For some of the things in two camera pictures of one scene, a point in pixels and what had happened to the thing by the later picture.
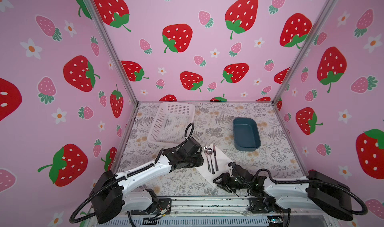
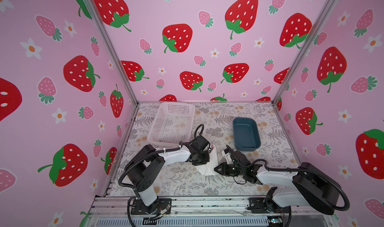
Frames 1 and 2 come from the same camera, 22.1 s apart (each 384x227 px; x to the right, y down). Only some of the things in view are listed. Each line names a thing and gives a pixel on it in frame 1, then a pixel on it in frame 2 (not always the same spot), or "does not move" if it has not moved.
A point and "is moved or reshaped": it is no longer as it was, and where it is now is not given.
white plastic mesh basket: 169,123 does not move
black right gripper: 224,176 to 222,166
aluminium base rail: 220,211 does not move
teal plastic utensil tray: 246,135 does not move
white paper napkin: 215,164 is moved or reshaped
